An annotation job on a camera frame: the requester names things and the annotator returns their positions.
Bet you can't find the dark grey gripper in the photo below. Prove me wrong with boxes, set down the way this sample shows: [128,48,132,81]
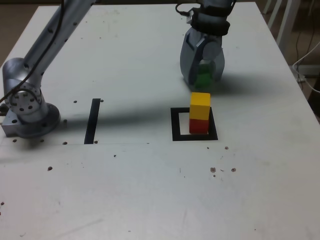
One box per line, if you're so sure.
[179,26,226,90]

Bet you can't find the green cube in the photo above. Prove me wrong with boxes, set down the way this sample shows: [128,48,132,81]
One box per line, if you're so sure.
[194,59,216,90]

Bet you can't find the yellow cube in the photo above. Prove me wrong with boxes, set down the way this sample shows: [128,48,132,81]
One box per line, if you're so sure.
[189,91,212,121]

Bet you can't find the red cube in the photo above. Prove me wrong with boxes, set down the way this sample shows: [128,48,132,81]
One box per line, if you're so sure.
[189,117,210,135]

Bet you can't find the black tape square outline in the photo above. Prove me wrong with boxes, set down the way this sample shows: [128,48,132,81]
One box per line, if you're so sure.
[170,106,219,142]

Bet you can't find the black tape strip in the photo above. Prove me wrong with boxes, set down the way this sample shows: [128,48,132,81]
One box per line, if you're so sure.
[83,98,101,145]

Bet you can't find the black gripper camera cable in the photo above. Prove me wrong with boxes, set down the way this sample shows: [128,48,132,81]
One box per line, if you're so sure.
[174,1,194,19]

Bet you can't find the white furniture frame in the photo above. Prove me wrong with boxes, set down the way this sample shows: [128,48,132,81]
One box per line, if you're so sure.
[263,0,302,52]

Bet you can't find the white cable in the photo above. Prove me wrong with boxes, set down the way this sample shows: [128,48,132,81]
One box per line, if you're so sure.
[291,41,320,93]

